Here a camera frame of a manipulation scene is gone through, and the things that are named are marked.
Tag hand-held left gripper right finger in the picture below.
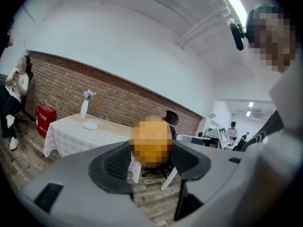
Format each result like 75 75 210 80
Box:
171 140 261 227

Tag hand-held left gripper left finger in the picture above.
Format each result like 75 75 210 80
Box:
18 140 154 227

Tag checked floral tablecloth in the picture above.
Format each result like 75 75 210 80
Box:
43 112 143 184

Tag white printed pattern board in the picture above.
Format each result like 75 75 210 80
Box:
217 126 230 149

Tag white desk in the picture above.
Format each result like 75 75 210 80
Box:
176 133 212 147

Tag white table leg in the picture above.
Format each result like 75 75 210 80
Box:
160 166 178 191

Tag red box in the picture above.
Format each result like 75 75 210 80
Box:
35 104 57 139

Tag person's black t-shirt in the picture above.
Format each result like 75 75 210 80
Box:
233 109 285 151

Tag white vase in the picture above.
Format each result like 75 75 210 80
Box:
80 99 89 119

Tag purple flowers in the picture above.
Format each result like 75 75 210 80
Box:
82 89 97 101

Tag white ceiling pipes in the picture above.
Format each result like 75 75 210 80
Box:
176 5 231 47

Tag person's face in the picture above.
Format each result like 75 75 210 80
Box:
245 5 298 73

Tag long ceiling tube light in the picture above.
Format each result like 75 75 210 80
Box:
217 0 248 30

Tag black head-worn camera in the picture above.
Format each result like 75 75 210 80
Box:
229 22 245 52

